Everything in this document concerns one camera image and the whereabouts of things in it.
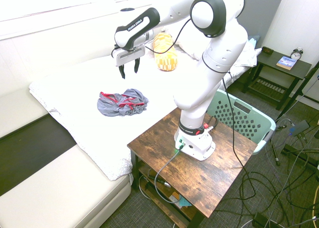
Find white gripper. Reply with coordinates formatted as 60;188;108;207
111;45;146;80

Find grey garment with red trim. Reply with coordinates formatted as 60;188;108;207
97;88;150;117

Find mint green laundry basket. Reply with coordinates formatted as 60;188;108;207
205;89;277;156

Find yellow patterned bolster pillow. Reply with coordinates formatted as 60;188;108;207
153;32;178;71

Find white duvet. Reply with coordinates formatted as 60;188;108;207
28;42;258;182

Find white window blind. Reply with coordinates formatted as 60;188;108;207
0;0;200;23

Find white patterned pillow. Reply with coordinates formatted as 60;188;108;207
174;39;262;70

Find cream upholstered bench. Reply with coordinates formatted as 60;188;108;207
0;145;134;228
0;87;49;139

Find rustic wooden table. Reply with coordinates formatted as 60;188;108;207
127;107;258;228

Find teal blue pillow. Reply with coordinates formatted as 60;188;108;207
247;35;260;49

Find grey upholstered headboard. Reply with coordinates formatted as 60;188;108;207
243;0;284;49

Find teal paper card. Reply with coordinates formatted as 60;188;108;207
178;197;192;209

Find black nightstand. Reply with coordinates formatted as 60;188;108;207
241;46;313;111

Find blue paperback book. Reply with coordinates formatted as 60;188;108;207
276;56;299;71

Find black twin-bell alarm clock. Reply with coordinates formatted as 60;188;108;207
290;47;304;61

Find grey power adapter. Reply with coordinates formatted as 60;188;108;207
289;120;311;137

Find black power brick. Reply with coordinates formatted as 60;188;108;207
253;212;269;228

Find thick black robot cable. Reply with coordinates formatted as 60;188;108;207
207;116;220;133

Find grey cable with green plug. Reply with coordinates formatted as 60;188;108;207
154;143;184;204

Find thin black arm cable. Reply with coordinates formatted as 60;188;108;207
144;13;252;179

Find black cable plug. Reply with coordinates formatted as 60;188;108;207
271;138;281;166

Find black camera stand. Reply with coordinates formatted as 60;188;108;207
275;60;319;169

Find white floor cable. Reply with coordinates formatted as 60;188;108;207
239;218;319;228

